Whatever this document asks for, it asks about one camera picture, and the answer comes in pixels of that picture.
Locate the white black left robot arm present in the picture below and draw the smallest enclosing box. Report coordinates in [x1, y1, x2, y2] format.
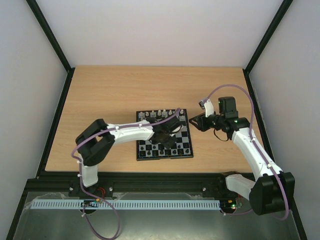
[71, 116, 182, 188]

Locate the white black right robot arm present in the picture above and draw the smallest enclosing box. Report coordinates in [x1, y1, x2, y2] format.
[189, 96, 295, 216]

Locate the black and grey chessboard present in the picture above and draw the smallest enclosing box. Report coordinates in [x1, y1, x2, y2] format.
[136, 108, 194, 161]

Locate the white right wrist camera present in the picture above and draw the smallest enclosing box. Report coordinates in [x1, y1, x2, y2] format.
[198, 98, 215, 118]

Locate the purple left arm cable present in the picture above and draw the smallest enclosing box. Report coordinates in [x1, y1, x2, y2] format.
[71, 107, 181, 239]

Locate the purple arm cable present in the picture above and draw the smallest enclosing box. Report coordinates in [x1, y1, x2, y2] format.
[71, 107, 181, 239]
[204, 84, 290, 221]

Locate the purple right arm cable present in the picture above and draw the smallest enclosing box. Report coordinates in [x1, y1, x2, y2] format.
[204, 84, 290, 221]

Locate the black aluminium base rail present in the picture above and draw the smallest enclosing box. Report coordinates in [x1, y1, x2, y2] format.
[24, 171, 238, 200]

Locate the black right frame post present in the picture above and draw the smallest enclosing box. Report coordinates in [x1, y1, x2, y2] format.
[244, 0, 294, 73]

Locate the black frame post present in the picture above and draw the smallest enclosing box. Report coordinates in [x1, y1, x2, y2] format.
[26, 0, 75, 73]
[244, 0, 294, 73]

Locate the black left frame post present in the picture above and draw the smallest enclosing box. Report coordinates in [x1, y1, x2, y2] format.
[26, 0, 75, 73]

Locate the grey slotted cable duct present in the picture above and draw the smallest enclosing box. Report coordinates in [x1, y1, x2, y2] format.
[30, 199, 221, 210]

